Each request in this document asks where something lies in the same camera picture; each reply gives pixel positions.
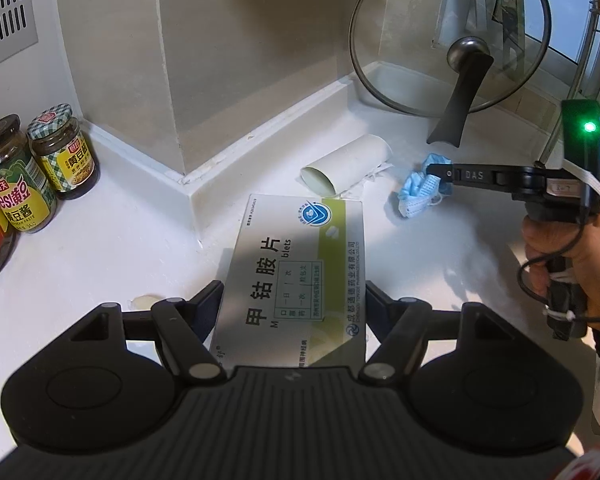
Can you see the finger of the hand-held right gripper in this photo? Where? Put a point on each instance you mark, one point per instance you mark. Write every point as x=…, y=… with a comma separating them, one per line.
x=475, y=177

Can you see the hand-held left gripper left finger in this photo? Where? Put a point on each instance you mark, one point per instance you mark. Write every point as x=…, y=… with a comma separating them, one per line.
x=211, y=305

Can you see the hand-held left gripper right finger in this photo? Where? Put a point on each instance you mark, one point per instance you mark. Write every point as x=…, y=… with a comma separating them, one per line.
x=377, y=305

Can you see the blue face mask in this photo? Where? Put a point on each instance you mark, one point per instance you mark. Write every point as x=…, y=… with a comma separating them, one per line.
x=417, y=195

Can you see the white green medicine box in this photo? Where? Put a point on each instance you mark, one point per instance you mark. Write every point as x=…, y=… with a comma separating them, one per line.
x=290, y=270

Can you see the small pale scrap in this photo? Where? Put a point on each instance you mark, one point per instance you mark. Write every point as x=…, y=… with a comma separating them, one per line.
x=142, y=302

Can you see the glass pot lid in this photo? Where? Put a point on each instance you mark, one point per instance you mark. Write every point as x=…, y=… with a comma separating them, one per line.
x=462, y=90

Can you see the white paper tube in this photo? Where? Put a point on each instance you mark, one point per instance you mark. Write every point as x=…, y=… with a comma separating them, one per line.
x=350, y=160

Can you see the window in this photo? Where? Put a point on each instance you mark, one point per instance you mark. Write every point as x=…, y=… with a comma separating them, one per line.
x=555, y=20

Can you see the checkered lid sauce jar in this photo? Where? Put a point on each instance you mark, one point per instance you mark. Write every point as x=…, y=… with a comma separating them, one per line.
x=67, y=160

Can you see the green label sauce jar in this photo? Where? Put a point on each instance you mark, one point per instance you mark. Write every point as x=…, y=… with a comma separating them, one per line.
x=20, y=185

